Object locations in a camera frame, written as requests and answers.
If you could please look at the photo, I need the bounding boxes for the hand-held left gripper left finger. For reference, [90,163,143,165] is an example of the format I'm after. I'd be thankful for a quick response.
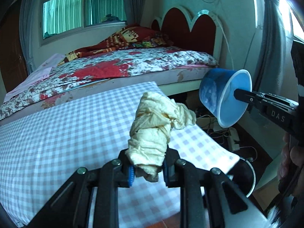
[28,148,136,228]

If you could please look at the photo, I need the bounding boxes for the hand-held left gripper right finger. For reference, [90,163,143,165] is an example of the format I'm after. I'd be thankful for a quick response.
[163,146,271,228]

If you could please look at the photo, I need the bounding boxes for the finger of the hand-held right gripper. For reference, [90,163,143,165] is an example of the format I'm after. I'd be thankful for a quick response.
[234,88,273,111]
[259,93,299,107]

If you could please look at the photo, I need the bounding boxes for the dark blue paper cup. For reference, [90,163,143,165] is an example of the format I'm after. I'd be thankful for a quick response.
[199,68,252,128]

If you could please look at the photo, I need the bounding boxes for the cream cloth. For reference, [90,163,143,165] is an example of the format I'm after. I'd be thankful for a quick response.
[128,91,197,182]

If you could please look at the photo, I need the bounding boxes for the black trash bin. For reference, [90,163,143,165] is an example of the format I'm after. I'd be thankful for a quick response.
[226,157,256,197]

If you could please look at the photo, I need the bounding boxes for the person's right hand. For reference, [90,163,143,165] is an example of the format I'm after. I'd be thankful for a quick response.
[277,132,304,197]

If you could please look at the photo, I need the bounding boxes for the pale box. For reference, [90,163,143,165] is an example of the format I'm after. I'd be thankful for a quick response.
[255,153,285,192]

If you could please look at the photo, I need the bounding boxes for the grey patterned curtain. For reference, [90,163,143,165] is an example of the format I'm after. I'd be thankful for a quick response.
[254,0,297,95]

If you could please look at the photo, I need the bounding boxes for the bright side window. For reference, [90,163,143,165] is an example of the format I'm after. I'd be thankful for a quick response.
[288,2,304,43]

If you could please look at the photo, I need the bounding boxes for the purple checked tablecloth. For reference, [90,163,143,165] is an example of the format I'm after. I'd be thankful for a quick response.
[0,81,240,228]

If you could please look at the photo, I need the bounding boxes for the white bed with red headboard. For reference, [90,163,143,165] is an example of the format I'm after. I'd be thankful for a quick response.
[0,5,224,126]

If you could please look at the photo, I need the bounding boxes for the floral bedsheet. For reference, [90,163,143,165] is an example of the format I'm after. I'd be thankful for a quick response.
[0,47,218,120]

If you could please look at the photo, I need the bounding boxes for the red printed blanket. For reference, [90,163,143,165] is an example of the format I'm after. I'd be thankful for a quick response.
[57,24,177,66]

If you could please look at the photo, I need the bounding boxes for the pink cloth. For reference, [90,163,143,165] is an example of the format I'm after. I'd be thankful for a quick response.
[5,53,66,101]

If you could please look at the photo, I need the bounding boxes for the brown wooden door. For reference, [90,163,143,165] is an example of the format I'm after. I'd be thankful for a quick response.
[0,0,29,93]

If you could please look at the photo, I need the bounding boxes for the large framed window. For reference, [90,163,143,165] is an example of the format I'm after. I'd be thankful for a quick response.
[40,0,129,45]

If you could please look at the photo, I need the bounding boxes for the tangled floor cables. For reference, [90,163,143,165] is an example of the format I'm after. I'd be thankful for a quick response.
[195,109,258,162]

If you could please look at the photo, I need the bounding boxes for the white cable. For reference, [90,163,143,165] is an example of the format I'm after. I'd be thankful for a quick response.
[214,17,234,69]

